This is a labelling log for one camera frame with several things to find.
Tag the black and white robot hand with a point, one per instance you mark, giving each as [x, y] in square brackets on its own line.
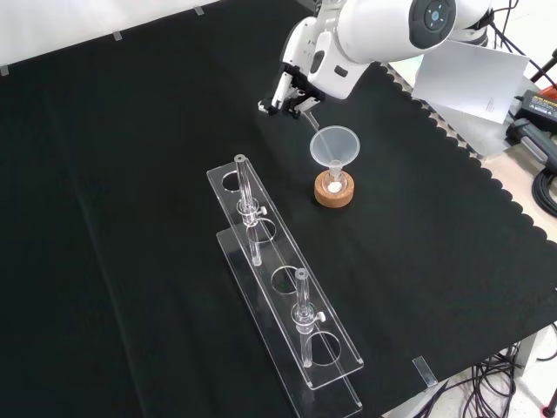
[335, 65]

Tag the translucent plastic funnel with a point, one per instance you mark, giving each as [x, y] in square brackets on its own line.
[334, 146]

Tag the small glass round-bottom flask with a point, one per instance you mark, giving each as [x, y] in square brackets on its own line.
[334, 186]

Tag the clear acrylic funnel stand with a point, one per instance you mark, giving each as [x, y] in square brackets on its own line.
[278, 261]

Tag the white paper sheet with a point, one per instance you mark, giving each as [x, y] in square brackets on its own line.
[470, 78]

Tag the grey tape strip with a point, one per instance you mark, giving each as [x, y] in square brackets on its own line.
[117, 36]
[4, 71]
[199, 10]

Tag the pale base board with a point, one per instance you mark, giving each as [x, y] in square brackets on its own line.
[478, 135]

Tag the black power adapter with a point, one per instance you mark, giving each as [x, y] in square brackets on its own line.
[539, 106]

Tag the black tripod leg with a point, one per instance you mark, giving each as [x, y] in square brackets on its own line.
[544, 69]

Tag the grey and black tool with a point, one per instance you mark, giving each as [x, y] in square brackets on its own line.
[533, 141]

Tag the black bench cloth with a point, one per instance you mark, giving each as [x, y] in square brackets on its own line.
[130, 217]

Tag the clear tape strip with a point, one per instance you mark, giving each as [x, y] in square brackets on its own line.
[424, 371]

